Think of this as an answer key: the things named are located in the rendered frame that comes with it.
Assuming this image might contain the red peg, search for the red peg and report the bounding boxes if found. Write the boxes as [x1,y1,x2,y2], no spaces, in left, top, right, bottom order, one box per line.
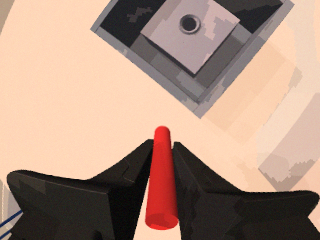
[145,127,179,231]

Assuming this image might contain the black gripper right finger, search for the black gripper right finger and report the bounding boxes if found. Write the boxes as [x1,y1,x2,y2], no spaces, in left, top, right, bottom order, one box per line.
[172,141,320,240]

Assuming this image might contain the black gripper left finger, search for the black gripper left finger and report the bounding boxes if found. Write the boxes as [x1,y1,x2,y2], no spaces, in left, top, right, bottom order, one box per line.
[7,139,155,240]

